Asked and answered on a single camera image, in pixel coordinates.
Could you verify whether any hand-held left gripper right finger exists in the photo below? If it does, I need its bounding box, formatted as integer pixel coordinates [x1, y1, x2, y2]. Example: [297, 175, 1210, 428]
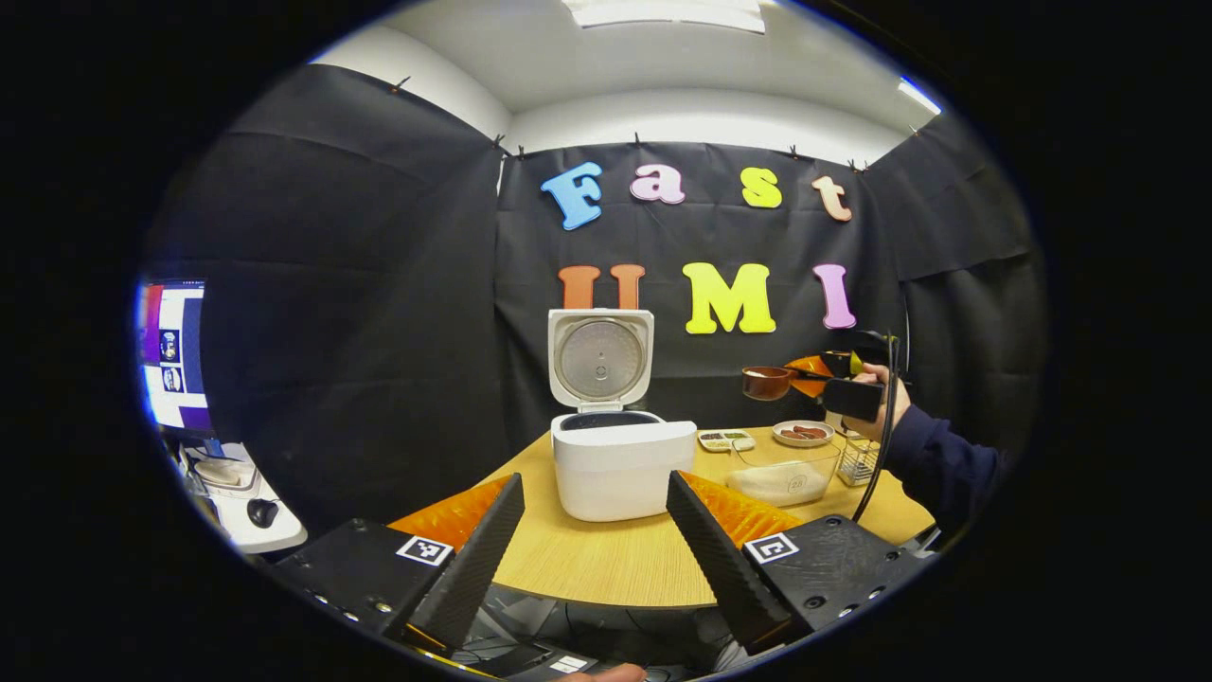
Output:
[665, 471, 935, 655]

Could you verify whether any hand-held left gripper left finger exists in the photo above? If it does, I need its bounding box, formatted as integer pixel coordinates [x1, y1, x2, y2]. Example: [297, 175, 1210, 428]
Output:
[273, 474, 526, 653]

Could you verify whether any brown wooden spoon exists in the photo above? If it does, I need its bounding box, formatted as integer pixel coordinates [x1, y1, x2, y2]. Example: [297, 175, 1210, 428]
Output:
[741, 365, 834, 402]

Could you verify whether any wire chopstick holder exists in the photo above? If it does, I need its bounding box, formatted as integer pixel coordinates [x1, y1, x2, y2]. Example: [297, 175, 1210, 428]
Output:
[836, 438, 883, 487]

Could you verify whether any white rice cooker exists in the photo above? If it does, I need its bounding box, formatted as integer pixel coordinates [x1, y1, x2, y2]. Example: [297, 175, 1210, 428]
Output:
[547, 309, 700, 523]

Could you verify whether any clear plastic container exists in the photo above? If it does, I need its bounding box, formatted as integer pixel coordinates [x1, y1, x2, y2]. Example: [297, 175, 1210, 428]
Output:
[724, 440, 844, 508]

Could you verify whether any white round plate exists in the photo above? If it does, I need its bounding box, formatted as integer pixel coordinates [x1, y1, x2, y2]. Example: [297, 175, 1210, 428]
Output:
[772, 421, 836, 448]

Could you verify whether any white side desk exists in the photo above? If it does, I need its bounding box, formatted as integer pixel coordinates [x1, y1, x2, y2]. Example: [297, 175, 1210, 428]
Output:
[180, 440, 309, 555]

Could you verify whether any pale flat object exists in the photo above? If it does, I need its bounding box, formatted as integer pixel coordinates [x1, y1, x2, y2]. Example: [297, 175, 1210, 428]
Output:
[194, 457, 257, 492]

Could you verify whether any computer monitor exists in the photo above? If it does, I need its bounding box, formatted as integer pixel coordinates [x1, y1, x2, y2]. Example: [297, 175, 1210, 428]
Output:
[137, 279, 211, 435]

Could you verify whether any large ceiling light panel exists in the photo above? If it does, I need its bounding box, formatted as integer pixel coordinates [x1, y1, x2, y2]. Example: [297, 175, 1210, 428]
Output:
[563, 0, 766, 34]

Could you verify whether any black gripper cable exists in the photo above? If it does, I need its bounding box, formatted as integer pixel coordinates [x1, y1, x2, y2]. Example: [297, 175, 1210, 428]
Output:
[849, 330, 900, 524]

